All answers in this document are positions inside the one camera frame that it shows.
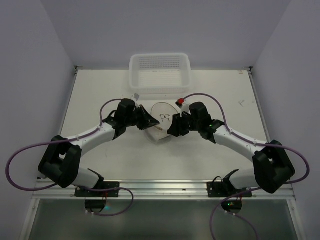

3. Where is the white mesh laundry bag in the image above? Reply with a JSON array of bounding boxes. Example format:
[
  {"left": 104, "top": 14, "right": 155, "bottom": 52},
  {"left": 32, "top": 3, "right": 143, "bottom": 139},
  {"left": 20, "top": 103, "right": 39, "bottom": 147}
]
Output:
[{"left": 144, "top": 102, "right": 178, "bottom": 145}]

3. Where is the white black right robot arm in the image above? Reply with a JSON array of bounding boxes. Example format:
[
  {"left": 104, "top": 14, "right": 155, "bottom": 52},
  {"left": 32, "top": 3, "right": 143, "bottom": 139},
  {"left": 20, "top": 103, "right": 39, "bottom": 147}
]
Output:
[{"left": 167, "top": 98, "right": 296, "bottom": 196}]

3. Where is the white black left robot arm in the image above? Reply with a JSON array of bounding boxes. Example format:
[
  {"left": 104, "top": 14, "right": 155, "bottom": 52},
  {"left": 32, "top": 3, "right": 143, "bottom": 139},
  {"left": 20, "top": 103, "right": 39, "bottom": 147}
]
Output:
[{"left": 38, "top": 98, "right": 160, "bottom": 190}]

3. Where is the white perforated plastic basket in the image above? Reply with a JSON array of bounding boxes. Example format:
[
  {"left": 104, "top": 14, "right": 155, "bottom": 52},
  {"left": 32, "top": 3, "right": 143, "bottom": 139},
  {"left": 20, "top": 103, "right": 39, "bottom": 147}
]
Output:
[{"left": 128, "top": 53, "right": 193, "bottom": 95}]

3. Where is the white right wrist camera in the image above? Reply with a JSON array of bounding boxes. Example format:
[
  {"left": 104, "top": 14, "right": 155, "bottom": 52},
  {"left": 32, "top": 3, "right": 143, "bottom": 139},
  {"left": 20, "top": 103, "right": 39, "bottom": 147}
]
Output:
[{"left": 175, "top": 98, "right": 191, "bottom": 115}]

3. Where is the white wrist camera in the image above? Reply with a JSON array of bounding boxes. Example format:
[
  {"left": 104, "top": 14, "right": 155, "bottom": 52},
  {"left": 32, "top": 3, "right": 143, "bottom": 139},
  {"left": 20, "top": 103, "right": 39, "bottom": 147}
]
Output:
[
  {"left": 129, "top": 93, "right": 140, "bottom": 109},
  {"left": 175, "top": 98, "right": 191, "bottom": 115}
]

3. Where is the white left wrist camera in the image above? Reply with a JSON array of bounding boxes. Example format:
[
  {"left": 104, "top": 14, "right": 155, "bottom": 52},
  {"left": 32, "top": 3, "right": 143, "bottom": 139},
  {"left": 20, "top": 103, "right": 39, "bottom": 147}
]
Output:
[{"left": 129, "top": 93, "right": 140, "bottom": 109}]

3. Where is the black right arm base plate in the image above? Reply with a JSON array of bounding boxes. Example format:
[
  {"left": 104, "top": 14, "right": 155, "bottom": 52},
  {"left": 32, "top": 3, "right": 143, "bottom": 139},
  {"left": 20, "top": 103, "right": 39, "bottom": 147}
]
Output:
[{"left": 206, "top": 176, "right": 247, "bottom": 198}]

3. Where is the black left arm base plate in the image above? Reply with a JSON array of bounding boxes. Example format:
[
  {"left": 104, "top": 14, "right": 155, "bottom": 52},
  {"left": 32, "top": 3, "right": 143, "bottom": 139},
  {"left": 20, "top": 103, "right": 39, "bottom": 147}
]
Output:
[{"left": 74, "top": 181, "right": 120, "bottom": 198}]

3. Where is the aluminium table edge rail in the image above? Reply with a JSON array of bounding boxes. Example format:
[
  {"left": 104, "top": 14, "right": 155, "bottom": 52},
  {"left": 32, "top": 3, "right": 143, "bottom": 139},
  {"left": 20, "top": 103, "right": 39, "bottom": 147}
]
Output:
[{"left": 32, "top": 180, "right": 295, "bottom": 200}]

